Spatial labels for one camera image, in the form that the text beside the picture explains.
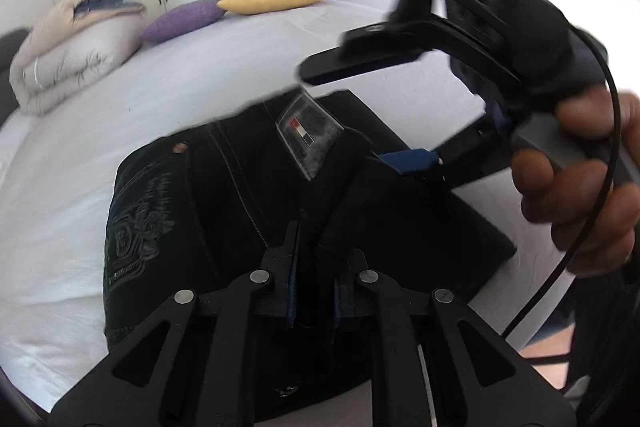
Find purple cushion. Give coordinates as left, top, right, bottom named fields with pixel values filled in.
left=140, top=0, right=226, bottom=43

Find dark grey headboard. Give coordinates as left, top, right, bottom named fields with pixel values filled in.
left=0, top=28, right=30, bottom=127

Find person right hand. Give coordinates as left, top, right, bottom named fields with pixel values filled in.
left=512, top=86, right=639, bottom=277

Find black denim pants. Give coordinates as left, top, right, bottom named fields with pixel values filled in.
left=103, top=90, right=515, bottom=421

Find folded beige grey duvet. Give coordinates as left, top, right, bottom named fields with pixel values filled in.
left=9, top=0, right=146, bottom=115

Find black cable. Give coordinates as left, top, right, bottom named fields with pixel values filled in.
left=499, top=28, right=624, bottom=341

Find folded blue garment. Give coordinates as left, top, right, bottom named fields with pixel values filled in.
left=74, top=0, right=145, bottom=16

